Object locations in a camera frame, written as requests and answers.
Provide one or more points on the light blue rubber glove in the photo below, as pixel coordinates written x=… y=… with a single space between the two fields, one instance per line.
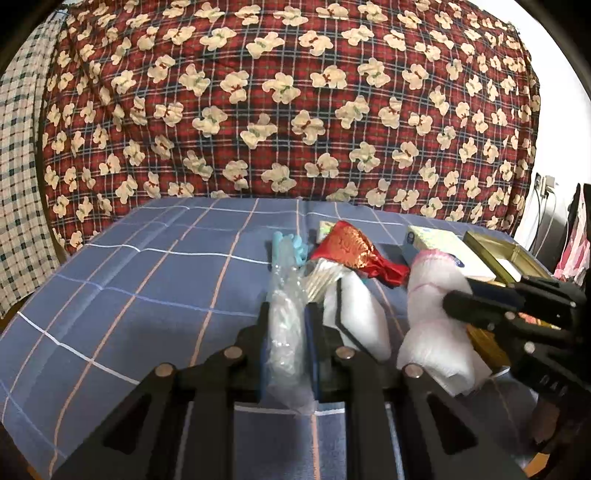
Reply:
x=288 y=249

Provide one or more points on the blue plaid tablecloth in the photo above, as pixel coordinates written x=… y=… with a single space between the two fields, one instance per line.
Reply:
x=173 y=282

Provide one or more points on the white green checkered cloth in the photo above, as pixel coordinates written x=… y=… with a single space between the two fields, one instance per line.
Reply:
x=28 y=256

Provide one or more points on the pink hanging clothes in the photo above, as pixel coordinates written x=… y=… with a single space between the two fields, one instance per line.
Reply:
x=574 y=261

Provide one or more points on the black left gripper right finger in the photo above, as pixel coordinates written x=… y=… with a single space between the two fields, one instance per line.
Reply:
x=399 y=425

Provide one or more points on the clear plastic bag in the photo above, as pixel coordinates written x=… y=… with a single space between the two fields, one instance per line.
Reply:
x=288 y=377

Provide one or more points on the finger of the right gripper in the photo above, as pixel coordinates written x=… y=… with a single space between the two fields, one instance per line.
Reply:
x=492 y=291
x=499 y=318

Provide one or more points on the wall power outlet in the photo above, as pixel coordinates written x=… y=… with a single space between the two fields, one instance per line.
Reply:
x=544 y=185

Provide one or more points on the cotton swab pack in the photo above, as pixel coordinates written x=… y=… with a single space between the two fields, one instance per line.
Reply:
x=319 y=275

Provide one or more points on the round gold tin lid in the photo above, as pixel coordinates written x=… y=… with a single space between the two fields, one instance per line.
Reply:
x=486 y=346

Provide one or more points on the red gold brocade pouch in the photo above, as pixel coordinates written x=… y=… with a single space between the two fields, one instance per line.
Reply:
x=347 y=245

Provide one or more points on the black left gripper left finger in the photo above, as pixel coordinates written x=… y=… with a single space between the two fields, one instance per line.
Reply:
x=177 y=423

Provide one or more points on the white blue tissue box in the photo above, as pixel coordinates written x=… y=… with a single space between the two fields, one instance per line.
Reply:
x=419 y=239

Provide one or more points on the gold metal tin box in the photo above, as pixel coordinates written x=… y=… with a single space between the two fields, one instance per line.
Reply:
x=509 y=261

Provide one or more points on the green white tissue packet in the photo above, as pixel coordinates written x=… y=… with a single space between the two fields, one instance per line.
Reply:
x=324 y=228

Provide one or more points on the red floral plaid quilt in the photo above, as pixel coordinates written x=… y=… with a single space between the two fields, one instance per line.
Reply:
x=422 y=107

